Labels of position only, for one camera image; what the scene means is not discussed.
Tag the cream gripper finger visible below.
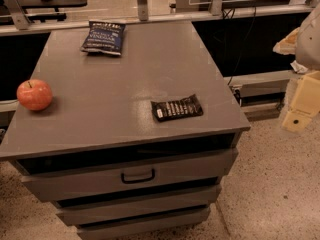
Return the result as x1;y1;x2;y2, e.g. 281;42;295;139
273;28;299;55
282;71;320;132

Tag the black rxbar chocolate wrapper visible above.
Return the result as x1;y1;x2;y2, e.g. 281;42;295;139
151;94;203;122

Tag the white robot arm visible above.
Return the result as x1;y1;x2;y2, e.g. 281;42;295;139
273;4;320;132

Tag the red apple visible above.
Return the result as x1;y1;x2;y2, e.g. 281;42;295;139
16;79;53;111

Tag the white crumpled cloth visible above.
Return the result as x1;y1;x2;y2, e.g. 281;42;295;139
291;60;308;74

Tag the grey drawer cabinet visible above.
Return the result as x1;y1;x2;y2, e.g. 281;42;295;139
0;22;250;240

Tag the blue vinegar chip bag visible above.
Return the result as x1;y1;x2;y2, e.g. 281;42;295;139
81;21;126;56

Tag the dark background table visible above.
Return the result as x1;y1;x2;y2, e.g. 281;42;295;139
18;0;88;22

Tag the black hanging cable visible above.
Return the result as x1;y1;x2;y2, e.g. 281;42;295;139
227;6;258;87

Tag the black drawer handle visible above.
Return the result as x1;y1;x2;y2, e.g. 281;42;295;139
120;169;156;185

